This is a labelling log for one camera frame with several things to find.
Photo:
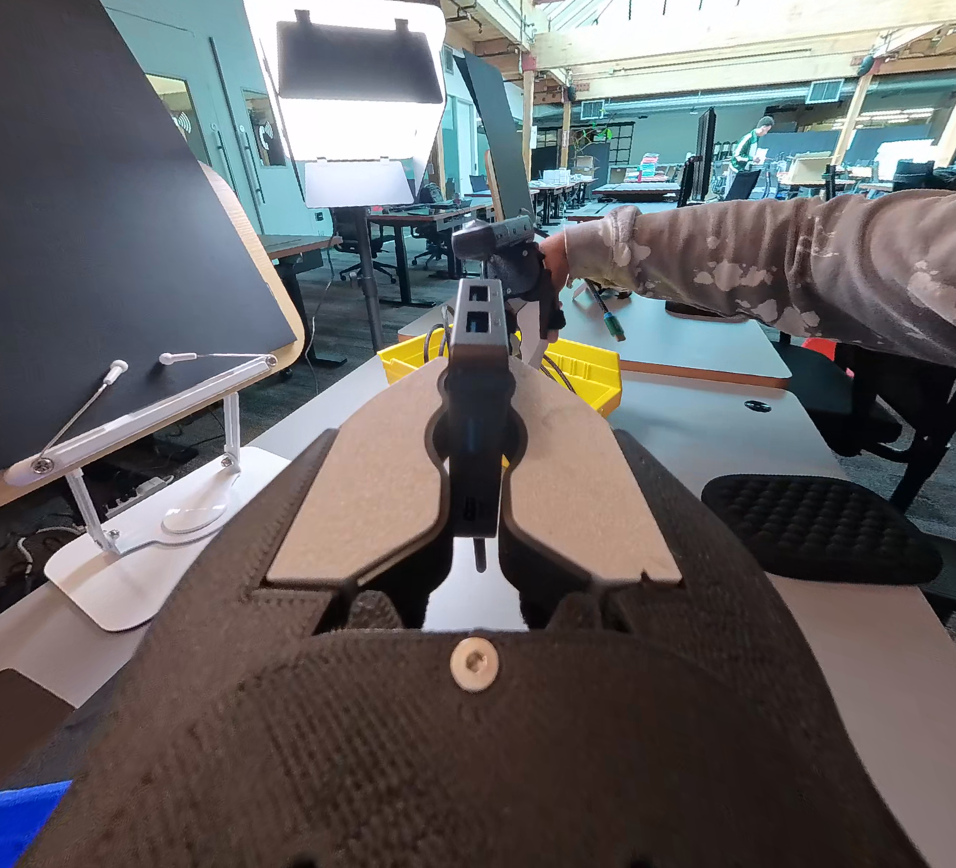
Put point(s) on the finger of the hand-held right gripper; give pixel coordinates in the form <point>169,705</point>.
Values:
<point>534,345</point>

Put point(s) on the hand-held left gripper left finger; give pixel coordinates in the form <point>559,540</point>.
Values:
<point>358,494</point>

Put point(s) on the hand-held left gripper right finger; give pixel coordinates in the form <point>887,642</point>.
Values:
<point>590,494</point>

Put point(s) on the yellow plastic bin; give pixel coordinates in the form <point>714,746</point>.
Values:
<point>582,367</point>

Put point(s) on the small black adapter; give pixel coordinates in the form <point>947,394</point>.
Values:
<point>478,390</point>

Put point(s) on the blue plastic bin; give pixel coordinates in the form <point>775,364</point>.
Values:
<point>30,816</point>

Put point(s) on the person's right forearm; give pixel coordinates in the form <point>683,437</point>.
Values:
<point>747,255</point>

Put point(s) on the person's right hand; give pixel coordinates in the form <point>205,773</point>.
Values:
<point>556,259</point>

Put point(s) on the wooden top desk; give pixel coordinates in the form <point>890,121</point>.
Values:
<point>299,244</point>
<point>426,214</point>

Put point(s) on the tall black leaning board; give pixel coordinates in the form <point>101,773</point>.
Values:
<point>500,121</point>

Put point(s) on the black office chair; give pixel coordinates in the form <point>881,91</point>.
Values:
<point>358,233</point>
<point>836,390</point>

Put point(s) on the white power strip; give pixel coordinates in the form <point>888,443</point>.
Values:
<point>138,496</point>

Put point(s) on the black computer monitor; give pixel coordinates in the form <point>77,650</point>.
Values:
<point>706,151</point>

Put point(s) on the black padded chair armrest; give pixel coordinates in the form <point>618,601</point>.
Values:
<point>821,524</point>

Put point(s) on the white folding stand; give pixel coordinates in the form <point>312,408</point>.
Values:
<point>134,569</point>

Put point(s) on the studio light panel on stand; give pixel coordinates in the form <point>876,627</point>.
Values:
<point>351,61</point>

